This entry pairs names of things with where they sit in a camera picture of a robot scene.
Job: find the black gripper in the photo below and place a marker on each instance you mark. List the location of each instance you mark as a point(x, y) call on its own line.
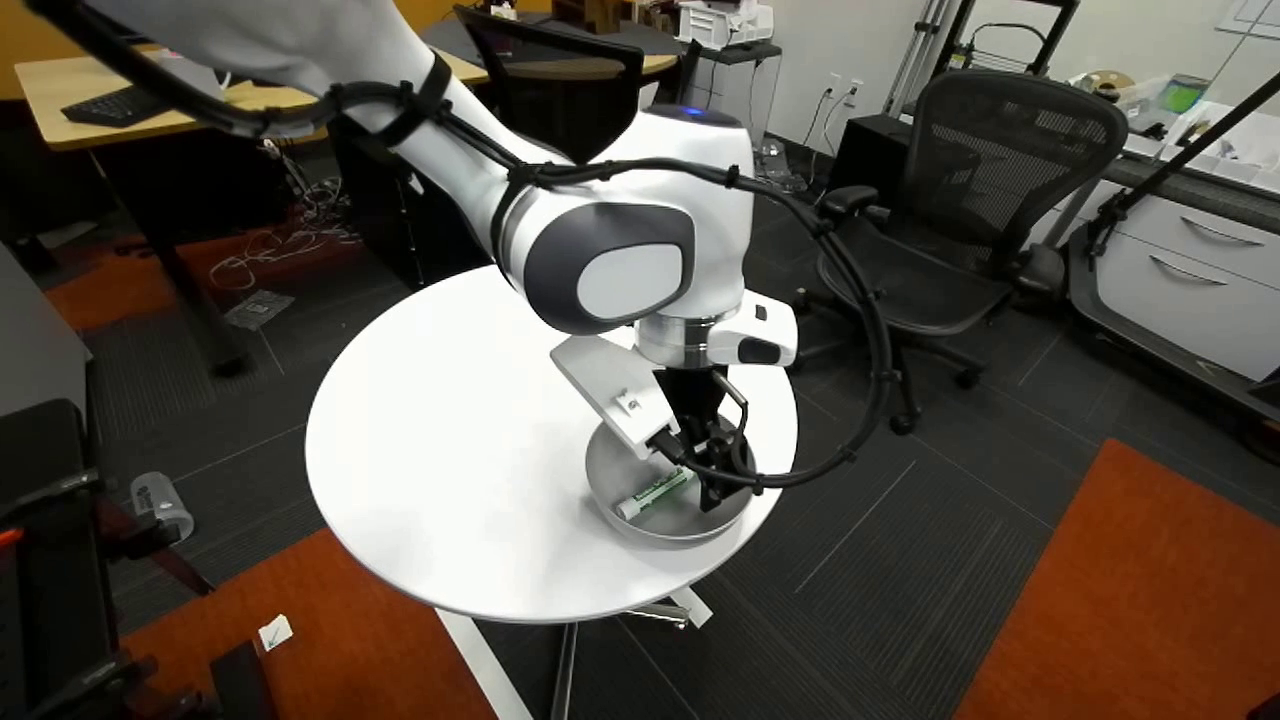
point(690, 398)

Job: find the grey bowl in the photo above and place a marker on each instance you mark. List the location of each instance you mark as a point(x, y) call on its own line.
point(665, 528)

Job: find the white table base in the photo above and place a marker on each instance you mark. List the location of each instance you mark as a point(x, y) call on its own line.
point(473, 655)

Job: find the small black box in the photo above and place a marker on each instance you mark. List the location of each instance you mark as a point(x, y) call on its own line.
point(869, 155)

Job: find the black mesh office chair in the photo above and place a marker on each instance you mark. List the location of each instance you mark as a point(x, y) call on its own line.
point(984, 174)

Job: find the black padded office chair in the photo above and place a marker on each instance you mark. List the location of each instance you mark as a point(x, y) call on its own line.
point(574, 83)

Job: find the white printer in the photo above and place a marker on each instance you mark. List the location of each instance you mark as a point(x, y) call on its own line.
point(724, 26)

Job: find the small white tag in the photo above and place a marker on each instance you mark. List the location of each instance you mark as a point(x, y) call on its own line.
point(275, 635)

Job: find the grey floor plate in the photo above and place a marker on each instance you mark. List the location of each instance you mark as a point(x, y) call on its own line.
point(256, 311)

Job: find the white drawer cabinet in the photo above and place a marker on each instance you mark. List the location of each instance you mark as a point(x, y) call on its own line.
point(1186, 302)

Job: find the black metal stand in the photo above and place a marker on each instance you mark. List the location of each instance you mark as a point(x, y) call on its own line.
point(993, 32)

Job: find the black slanted pole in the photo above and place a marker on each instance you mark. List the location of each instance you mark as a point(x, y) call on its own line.
point(1174, 166)

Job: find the grey cylinder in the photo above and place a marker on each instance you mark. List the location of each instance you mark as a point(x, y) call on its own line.
point(162, 504)

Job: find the green and white box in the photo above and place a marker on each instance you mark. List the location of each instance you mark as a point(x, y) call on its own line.
point(1181, 92)

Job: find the black side furniture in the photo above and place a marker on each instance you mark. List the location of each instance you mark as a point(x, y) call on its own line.
point(41, 534)

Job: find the black keyboard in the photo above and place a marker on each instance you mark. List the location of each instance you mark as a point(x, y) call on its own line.
point(114, 106)

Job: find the wooden desk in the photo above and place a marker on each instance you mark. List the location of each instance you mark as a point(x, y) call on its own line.
point(52, 83)

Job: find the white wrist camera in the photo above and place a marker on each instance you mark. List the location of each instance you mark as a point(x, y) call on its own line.
point(608, 388)

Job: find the white pedestal cabinet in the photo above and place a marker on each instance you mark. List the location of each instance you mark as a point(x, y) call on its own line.
point(741, 83)

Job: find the white wall outlet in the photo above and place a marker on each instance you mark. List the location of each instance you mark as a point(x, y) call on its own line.
point(840, 89)

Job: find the black floor frame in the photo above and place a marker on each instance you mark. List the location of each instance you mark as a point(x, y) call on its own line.
point(1145, 343)

